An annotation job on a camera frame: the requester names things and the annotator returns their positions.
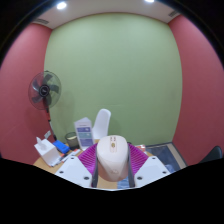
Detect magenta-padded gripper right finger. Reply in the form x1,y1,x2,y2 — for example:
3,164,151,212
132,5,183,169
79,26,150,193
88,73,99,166
126,143,172,189

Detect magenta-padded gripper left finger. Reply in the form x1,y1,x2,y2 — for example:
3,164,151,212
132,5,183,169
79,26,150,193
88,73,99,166
54,142,100,189

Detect pale pink computer mouse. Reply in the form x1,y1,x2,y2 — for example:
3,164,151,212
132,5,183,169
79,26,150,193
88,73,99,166
95,134,130,183

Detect red marker pen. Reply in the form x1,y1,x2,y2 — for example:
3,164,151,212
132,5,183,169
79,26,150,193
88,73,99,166
68,148,82,156

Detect dark grey floor mat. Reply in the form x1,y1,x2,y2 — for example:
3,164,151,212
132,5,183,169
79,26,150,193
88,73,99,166
145,142,187,173

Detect small blue box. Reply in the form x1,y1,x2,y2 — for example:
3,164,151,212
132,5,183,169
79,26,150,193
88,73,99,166
53,139,70,155

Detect dark mesh pen cup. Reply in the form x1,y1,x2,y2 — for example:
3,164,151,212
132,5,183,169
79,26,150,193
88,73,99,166
64,131,80,150

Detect white tissue box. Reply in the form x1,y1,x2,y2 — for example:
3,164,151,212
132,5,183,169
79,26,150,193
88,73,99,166
33,136,62,167

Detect clear stand with blue leaflet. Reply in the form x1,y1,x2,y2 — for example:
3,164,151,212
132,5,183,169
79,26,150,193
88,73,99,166
73,116,95,150

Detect white plastic chair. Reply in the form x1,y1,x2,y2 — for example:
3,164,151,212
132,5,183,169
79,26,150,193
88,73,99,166
91,108,112,140

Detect black chair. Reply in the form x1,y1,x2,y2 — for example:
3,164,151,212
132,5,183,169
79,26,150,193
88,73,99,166
199,145,224,164

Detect black and red standing fan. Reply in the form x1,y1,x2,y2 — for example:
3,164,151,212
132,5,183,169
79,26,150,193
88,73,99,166
28,70,63,141

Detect ceiling air vent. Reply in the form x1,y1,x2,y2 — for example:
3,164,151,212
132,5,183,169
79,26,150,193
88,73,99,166
33,17,50,25
168,9,181,18

